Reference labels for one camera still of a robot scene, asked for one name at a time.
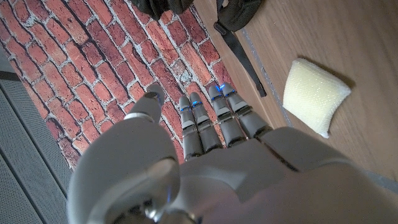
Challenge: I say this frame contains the black backpack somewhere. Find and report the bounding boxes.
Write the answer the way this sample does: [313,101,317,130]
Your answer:
[129,0,268,98]

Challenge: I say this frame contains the red brick printed backdrop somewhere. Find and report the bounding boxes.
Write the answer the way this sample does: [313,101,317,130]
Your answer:
[0,0,237,170]

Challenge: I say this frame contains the yellow sponge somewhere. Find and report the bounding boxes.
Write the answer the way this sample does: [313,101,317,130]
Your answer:
[282,58,352,139]

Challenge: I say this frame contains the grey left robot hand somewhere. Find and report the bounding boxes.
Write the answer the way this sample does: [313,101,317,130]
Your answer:
[67,82,398,224]

